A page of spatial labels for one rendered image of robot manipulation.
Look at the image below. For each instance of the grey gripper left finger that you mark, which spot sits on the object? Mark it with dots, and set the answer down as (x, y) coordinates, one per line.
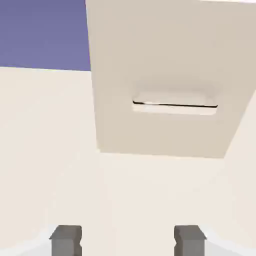
(65, 243)

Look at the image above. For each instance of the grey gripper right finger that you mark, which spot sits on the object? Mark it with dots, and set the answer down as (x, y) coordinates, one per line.
(190, 243)

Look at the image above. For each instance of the beige painted cabinet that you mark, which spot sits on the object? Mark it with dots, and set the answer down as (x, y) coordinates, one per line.
(160, 50)

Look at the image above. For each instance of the beige drawer front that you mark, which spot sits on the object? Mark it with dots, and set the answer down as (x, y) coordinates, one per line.
(164, 136)

